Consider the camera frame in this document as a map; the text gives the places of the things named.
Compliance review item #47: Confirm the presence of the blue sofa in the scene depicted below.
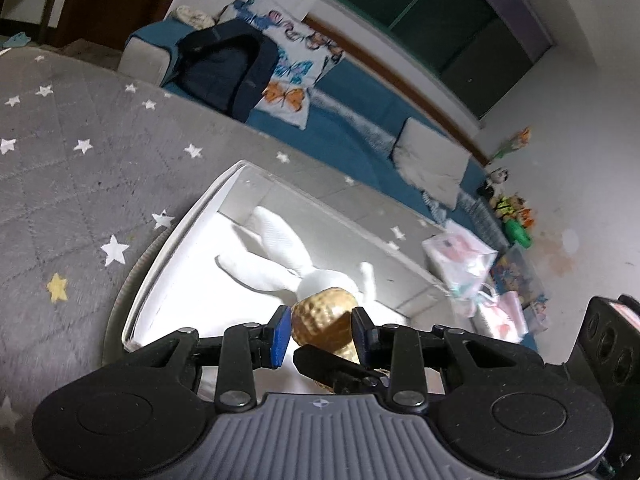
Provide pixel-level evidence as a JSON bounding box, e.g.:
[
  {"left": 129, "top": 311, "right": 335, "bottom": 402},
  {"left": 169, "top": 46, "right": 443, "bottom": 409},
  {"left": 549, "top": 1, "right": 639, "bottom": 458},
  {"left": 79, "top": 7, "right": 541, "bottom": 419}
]
[{"left": 117, "top": 16, "right": 511, "bottom": 252}]

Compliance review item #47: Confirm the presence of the dark navy backpack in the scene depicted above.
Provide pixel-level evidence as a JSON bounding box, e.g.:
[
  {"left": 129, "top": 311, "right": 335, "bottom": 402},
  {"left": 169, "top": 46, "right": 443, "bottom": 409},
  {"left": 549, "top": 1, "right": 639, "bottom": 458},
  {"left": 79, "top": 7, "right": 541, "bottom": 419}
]
[{"left": 170, "top": 18, "right": 280, "bottom": 122}]

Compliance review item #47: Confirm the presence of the dark green framed window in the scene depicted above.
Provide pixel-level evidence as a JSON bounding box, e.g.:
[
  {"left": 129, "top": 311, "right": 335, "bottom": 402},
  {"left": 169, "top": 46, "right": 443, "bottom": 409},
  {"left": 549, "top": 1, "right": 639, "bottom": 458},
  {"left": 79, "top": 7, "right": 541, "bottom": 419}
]
[{"left": 331, "top": 0, "right": 552, "bottom": 118}]

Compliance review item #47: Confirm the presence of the green toy on floor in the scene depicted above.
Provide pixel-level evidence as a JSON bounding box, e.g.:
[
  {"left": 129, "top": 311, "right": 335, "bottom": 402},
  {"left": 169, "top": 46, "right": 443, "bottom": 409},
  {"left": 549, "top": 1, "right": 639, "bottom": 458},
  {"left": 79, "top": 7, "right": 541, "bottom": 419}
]
[{"left": 503, "top": 218, "right": 533, "bottom": 249}]

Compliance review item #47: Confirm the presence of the panda plush toy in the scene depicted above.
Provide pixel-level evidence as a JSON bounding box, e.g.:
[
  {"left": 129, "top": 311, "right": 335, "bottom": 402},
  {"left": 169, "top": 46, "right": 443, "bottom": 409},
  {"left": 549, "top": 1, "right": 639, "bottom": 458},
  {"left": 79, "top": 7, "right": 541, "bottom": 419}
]
[{"left": 476, "top": 168, "right": 509, "bottom": 200}]

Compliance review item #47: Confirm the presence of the white plush rabbit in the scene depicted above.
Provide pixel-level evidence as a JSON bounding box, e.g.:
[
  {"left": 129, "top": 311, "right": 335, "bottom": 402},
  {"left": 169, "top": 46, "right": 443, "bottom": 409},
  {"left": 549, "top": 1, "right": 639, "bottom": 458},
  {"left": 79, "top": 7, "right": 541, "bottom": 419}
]
[{"left": 207, "top": 206, "right": 407, "bottom": 325}]

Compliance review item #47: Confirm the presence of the grey white cardboard box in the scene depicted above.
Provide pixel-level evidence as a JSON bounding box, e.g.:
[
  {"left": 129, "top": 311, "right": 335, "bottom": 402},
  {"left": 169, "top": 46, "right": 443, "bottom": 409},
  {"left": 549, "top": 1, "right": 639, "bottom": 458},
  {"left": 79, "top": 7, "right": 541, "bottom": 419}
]
[{"left": 122, "top": 160, "right": 456, "bottom": 352}]

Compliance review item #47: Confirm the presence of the small pink tissue pack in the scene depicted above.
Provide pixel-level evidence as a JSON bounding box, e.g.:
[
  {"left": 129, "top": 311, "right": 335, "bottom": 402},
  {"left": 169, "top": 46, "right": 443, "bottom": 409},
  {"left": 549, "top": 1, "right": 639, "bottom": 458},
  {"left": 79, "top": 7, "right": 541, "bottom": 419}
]
[{"left": 472, "top": 288, "right": 528, "bottom": 344}]

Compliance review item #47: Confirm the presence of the grey cushion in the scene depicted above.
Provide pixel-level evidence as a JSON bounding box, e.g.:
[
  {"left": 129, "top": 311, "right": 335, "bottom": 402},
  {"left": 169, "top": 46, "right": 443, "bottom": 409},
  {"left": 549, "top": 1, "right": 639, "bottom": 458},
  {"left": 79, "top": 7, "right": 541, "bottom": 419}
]
[{"left": 392, "top": 117, "right": 471, "bottom": 209}]

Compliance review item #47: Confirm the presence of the butterfly print pillow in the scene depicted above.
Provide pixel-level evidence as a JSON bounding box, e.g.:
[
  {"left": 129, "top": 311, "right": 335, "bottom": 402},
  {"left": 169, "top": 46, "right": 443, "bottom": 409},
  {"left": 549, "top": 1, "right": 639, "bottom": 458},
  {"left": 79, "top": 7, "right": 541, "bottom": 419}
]
[{"left": 219, "top": 0, "right": 344, "bottom": 130}]

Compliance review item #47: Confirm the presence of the tan peanut toy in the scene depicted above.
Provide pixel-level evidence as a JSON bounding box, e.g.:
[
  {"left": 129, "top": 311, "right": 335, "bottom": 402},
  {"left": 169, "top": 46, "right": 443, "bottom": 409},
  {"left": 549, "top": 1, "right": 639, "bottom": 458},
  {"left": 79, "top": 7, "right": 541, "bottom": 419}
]
[{"left": 291, "top": 287, "right": 360, "bottom": 393}]

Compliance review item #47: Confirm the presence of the plastic bag of pink packs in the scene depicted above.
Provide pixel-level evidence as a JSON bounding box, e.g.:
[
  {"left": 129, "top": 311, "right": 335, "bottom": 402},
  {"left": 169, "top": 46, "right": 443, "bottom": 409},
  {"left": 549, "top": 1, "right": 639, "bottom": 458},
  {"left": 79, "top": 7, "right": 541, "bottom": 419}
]
[{"left": 422, "top": 219, "right": 498, "bottom": 318}]

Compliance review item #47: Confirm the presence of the clear toy storage box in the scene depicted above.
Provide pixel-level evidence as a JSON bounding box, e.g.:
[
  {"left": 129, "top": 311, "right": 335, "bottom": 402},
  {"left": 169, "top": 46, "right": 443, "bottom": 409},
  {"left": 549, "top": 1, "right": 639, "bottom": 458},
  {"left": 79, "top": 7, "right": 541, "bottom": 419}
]
[{"left": 491, "top": 244, "right": 550, "bottom": 335}]

